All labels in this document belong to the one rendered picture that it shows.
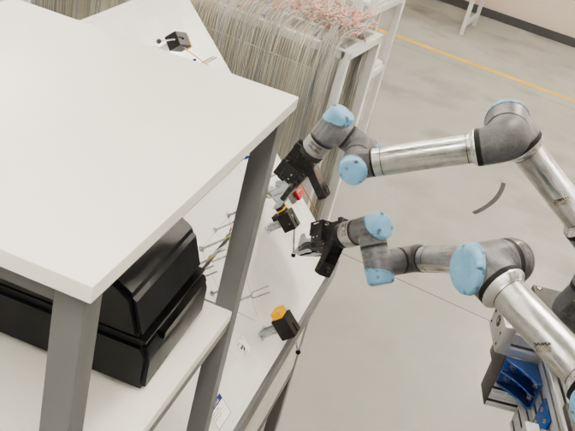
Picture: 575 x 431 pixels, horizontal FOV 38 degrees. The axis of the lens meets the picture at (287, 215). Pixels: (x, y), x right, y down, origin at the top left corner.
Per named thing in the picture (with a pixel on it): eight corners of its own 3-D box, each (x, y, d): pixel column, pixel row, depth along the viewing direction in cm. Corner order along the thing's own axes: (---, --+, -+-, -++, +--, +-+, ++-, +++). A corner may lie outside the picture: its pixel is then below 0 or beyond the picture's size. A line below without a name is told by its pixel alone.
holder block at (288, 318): (276, 365, 227) (306, 355, 222) (254, 328, 224) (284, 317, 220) (281, 356, 231) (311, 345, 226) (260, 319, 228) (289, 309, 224)
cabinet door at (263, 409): (294, 368, 300) (322, 279, 281) (238, 470, 253) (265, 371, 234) (287, 365, 300) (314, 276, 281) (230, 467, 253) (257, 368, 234)
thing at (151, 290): (204, 313, 141) (225, 215, 131) (142, 398, 121) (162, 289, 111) (44, 251, 145) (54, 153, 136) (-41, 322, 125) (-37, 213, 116)
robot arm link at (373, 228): (378, 242, 221) (372, 210, 222) (349, 250, 229) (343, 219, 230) (398, 239, 226) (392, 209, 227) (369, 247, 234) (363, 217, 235)
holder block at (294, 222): (284, 233, 246) (295, 228, 244) (275, 216, 245) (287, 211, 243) (289, 227, 250) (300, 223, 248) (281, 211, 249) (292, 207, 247)
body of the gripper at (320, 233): (327, 230, 248) (356, 221, 239) (325, 257, 245) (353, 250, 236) (308, 222, 244) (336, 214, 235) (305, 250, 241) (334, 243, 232)
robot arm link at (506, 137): (535, 169, 205) (341, 196, 219) (533, 152, 215) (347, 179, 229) (529, 126, 200) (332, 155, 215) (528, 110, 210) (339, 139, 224)
